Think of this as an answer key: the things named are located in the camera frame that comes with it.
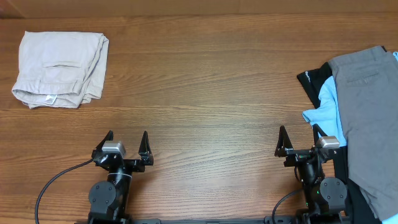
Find black garment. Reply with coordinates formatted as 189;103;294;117
296;45;388;224

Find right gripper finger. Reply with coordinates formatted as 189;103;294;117
276;126;294;151
312;124;327;143

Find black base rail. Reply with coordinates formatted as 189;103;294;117
74;215;352;224

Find folded beige shorts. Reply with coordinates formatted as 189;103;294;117
12;32;109;108

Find grey shorts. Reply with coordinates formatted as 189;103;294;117
328;46;397;221

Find light blue printed t-shirt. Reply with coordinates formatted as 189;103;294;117
302;51;398;224

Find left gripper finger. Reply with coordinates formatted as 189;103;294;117
139;131;153;160
95;130;114;151

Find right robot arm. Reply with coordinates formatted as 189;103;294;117
271;124;349;223

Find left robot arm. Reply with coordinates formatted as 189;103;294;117
88;131;154;223

